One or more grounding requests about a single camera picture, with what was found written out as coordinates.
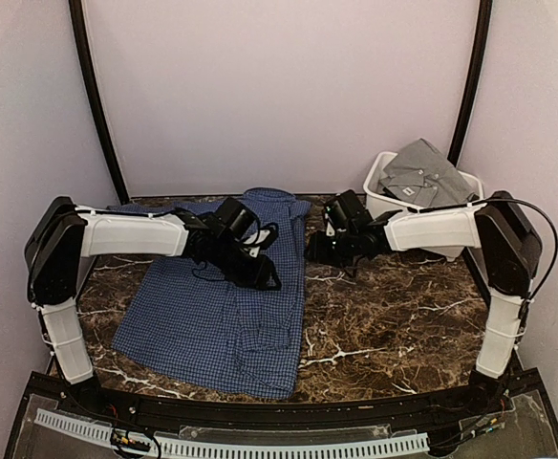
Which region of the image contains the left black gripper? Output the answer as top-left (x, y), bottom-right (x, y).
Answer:
top-left (211, 236), bottom-right (282, 291)

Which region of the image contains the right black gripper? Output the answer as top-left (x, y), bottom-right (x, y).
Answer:
top-left (303, 229), bottom-right (358, 269)

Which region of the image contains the blue checked long sleeve shirt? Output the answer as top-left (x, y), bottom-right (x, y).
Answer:
top-left (112, 188), bottom-right (311, 399)

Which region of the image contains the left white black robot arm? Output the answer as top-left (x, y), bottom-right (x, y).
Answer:
top-left (24, 196), bottom-right (282, 417)

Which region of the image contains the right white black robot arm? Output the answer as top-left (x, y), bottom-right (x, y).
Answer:
top-left (305, 190), bottom-right (545, 379)

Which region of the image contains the white plastic bin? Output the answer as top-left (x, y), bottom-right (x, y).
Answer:
top-left (363, 151), bottom-right (485, 262)

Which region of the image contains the grey folded shirt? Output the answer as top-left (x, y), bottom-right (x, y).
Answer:
top-left (379, 139), bottom-right (479, 208)

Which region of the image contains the clear acrylic plate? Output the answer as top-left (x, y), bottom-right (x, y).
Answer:
top-left (178, 425), bottom-right (392, 445)

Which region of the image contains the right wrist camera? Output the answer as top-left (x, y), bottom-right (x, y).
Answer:
top-left (322, 204), bottom-right (341, 238)

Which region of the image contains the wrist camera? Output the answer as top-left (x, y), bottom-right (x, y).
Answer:
top-left (243, 223), bottom-right (279, 257)
top-left (322, 204), bottom-right (341, 238)

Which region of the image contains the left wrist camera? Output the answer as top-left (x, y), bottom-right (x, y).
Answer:
top-left (243, 223), bottom-right (279, 257)

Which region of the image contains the black curved front rail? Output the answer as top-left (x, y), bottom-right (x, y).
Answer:
top-left (43, 376), bottom-right (510, 438)

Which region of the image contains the white slotted cable duct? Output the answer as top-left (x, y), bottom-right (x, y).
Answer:
top-left (34, 409), bottom-right (429, 458)

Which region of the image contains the right black frame post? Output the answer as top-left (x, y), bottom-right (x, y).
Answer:
top-left (447, 0), bottom-right (493, 166)

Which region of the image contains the black frame post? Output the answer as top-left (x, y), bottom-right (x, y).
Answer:
top-left (447, 0), bottom-right (493, 166)
top-left (68, 0), bottom-right (130, 205)

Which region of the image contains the left black frame post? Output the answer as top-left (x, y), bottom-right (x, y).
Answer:
top-left (68, 0), bottom-right (130, 205)

